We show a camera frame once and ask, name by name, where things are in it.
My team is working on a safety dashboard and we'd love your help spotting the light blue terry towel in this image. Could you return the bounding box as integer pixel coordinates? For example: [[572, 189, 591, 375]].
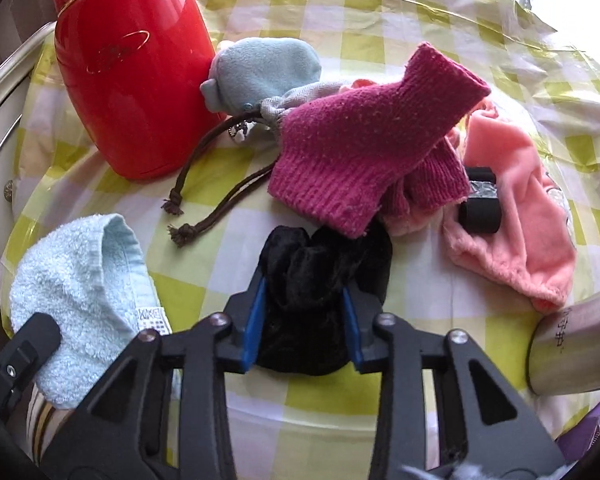
[[9, 212, 173, 411]]

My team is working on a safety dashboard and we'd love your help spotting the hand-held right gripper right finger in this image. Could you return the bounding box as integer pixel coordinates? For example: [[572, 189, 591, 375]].
[[341, 282, 566, 480]]

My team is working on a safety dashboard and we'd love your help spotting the purple cardboard box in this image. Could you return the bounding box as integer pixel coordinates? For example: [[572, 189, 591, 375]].
[[555, 395, 600, 480]]

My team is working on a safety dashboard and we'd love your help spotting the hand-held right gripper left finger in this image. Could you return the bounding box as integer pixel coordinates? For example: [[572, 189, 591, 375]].
[[45, 272, 268, 480]]

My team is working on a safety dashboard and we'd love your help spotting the stainless steel bottle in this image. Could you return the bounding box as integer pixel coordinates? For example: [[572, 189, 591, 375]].
[[525, 280, 600, 397]]

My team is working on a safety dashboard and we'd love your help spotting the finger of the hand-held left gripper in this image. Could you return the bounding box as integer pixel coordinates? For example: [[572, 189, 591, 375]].
[[0, 312, 62, 411]]

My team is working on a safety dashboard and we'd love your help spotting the pink cartoon print fleece cloth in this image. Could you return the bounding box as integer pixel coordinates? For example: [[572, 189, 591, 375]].
[[442, 105, 579, 312]]

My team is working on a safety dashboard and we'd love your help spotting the small black roll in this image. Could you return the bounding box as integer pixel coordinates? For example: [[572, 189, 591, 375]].
[[457, 166, 503, 235]]

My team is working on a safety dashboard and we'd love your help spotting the black velvet cloth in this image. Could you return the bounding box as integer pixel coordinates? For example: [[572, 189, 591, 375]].
[[254, 220, 395, 377]]

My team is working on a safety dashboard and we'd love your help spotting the magenta knit sock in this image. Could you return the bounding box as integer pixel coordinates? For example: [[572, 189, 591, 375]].
[[380, 137, 472, 233], [267, 42, 492, 240]]

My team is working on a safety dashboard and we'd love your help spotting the red thermos flask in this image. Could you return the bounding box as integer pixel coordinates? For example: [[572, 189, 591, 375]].
[[50, 0, 228, 181]]

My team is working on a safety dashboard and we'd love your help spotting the green checked plastic tablecloth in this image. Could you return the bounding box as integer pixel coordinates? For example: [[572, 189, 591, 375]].
[[0, 0, 600, 480]]

